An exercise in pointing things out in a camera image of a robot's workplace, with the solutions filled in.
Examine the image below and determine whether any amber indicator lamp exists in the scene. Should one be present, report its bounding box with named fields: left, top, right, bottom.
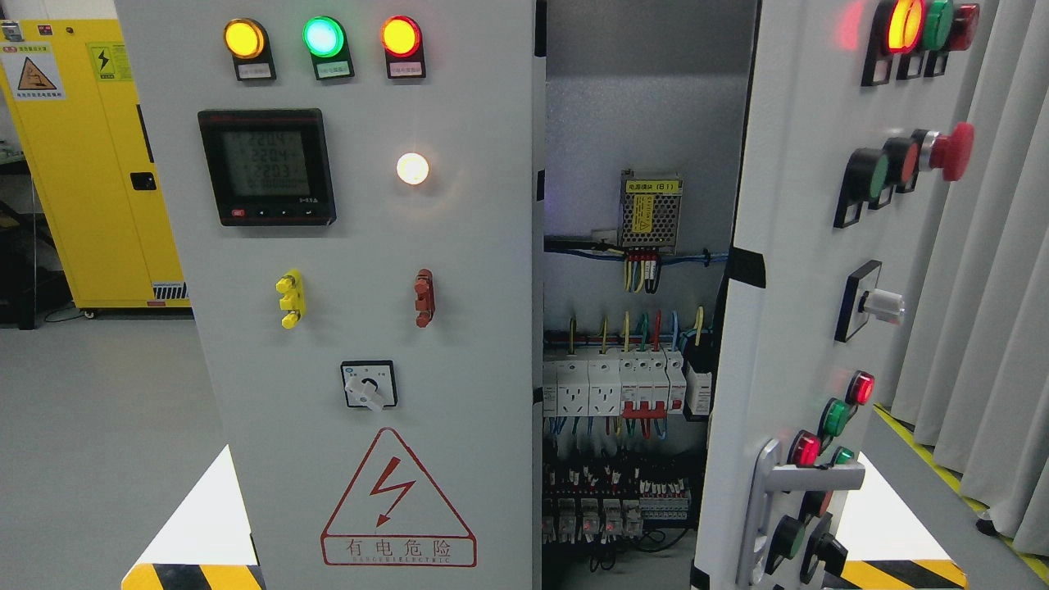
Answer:
left=222, top=18, right=277, bottom=81

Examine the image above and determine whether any yellow terminal post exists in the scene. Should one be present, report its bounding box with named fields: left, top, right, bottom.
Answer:
left=275, top=268, right=307, bottom=329

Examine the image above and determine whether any silver door handle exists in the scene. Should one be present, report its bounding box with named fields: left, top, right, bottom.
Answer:
left=735, top=439, right=865, bottom=589

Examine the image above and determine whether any red emergency stop button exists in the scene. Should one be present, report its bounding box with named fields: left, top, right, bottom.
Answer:
left=911, top=122, right=975, bottom=182

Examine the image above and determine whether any black surge protector block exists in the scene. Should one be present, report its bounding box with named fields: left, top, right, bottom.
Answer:
left=684, top=343, right=718, bottom=422

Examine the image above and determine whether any red indicator lamp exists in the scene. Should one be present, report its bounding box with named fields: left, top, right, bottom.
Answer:
left=379, top=15, right=426, bottom=79

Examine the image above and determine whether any red terminal post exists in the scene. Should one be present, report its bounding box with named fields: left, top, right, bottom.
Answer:
left=413, top=269, right=436, bottom=329

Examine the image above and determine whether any white breaker and socket row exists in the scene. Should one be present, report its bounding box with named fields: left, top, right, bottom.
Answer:
left=541, top=347, right=687, bottom=420

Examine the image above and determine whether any green indicator lamp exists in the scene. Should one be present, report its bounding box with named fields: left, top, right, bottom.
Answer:
left=302, top=16, right=355, bottom=81

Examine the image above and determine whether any metal mesh power supply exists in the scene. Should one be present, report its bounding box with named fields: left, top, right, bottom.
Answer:
left=618, top=169, right=684, bottom=255

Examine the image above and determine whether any white lit indicator lamp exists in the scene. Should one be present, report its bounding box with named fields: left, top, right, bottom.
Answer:
left=397, top=151, right=430, bottom=186

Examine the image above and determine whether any lower relay and breaker row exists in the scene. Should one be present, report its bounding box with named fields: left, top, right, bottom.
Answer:
left=539, top=454, right=698, bottom=545

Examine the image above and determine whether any grey curtain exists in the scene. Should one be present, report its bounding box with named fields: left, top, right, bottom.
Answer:
left=891, top=1, right=1048, bottom=556

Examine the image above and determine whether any red electric danger sticker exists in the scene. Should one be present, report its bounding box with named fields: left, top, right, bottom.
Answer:
left=320, top=427, right=477, bottom=568

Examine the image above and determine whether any grey cabinet door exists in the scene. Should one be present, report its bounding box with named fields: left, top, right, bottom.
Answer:
left=116, top=1, right=545, bottom=589
left=690, top=1, right=999, bottom=589

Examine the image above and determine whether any yellow safety storage cabinet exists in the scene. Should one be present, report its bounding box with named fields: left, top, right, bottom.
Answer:
left=2, top=19, right=190, bottom=312

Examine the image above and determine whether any black digital power meter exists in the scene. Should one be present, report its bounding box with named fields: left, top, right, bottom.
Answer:
left=198, top=108, right=337, bottom=227

